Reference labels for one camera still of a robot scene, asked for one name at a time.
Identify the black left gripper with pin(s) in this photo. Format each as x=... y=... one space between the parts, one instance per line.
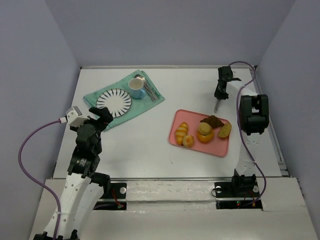
x=99 y=118

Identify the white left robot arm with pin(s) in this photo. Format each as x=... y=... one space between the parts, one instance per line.
x=83 y=184

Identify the silver fork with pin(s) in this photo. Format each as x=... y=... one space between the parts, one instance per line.
x=147 y=87

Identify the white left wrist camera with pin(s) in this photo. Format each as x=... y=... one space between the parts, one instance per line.
x=74 y=117

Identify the dark chocolate bread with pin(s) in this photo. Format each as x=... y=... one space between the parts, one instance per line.
x=213 y=121

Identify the blue striped white plate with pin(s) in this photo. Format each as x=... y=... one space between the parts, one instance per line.
x=118 y=101

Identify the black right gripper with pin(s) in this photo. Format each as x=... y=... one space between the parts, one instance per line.
x=221 y=91

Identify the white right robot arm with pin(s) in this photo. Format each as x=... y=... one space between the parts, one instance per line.
x=252 y=112

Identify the toasted baguette slice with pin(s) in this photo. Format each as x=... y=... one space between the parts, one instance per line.
x=225 y=131

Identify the teal cloth mat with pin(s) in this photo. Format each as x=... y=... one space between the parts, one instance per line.
x=138 y=107

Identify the small round bread roll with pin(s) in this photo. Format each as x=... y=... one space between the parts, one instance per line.
x=188 y=141

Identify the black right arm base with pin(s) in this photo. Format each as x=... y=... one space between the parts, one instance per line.
x=228 y=198

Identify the silver metal tongs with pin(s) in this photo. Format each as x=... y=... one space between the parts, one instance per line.
x=216 y=107

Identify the pink plastic tray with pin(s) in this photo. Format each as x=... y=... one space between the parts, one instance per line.
x=217 y=146

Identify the light blue mug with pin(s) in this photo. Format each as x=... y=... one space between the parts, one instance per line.
x=136 y=88

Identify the striped croissant bread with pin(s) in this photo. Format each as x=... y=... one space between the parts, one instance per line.
x=181 y=132

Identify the orange round bun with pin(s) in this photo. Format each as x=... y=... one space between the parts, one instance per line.
x=205 y=138

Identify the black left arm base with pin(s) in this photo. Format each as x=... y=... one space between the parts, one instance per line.
x=114 y=199

